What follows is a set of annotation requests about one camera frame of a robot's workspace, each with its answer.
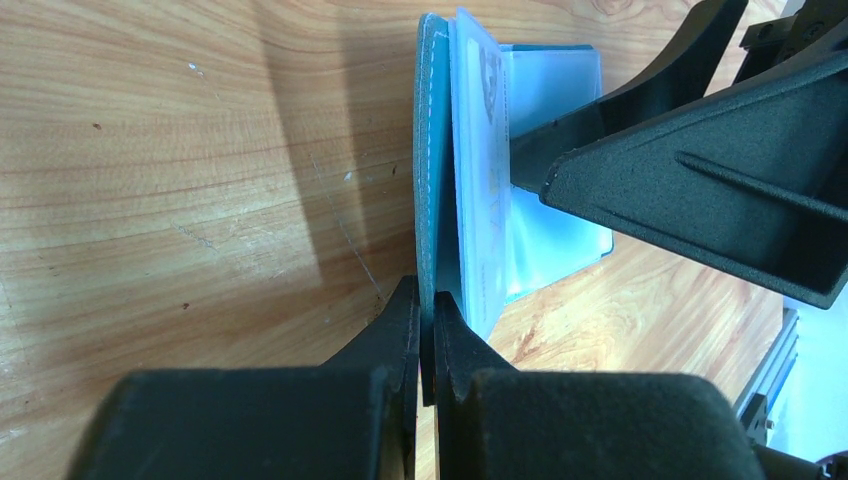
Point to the white credit card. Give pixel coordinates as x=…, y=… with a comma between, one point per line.
x=482, y=169

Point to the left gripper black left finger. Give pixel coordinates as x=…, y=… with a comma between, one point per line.
x=351, y=417

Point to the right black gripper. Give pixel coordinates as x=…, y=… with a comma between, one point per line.
x=751, y=181

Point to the aluminium frame rail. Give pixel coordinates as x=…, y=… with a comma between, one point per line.
x=755, y=404

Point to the blue card holder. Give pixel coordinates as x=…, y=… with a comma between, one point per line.
x=544, y=244

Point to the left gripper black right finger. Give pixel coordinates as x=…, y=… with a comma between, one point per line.
x=495, y=421

